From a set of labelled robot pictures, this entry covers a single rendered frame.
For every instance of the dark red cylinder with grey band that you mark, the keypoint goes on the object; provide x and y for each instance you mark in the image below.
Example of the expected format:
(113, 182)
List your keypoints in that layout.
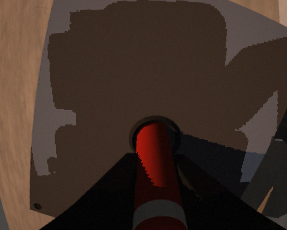
(157, 205)

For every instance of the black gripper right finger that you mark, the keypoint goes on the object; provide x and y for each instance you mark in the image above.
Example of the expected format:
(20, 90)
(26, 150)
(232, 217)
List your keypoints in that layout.
(209, 206)

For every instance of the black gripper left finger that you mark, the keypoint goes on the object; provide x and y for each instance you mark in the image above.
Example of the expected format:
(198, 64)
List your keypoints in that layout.
(108, 205)

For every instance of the grey sloped panel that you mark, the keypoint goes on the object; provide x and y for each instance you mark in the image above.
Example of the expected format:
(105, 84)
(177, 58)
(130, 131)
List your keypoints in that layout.
(214, 71)

